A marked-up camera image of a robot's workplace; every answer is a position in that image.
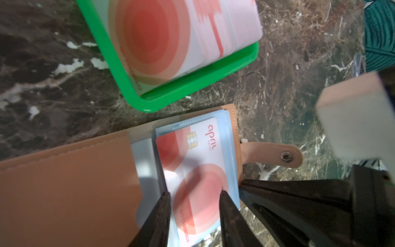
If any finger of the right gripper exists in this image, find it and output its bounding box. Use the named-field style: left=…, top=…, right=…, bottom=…
left=239, top=180, right=353, bottom=247

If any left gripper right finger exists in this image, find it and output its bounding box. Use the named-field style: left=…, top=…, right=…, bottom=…
left=219, top=190, right=262, bottom=247

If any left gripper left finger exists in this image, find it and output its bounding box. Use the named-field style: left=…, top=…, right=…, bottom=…
left=129, top=191, right=171, bottom=247

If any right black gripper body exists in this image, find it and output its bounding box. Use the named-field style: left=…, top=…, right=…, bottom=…
left=350, top=165, right=395, bottom=247

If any pink leather card holder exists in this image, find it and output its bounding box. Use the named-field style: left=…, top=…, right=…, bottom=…
left=1, top=104, right=303, bottom=247

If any green plastic tray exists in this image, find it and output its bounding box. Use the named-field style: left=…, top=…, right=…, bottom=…
left=77, top=1, right=263, bottom=113

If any white red credit card stack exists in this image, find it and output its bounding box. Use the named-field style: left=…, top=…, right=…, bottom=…
left=93, top=0, right=263, bottom=95

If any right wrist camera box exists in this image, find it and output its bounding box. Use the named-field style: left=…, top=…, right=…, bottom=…
left=316, top=72, right=395, bottom=176

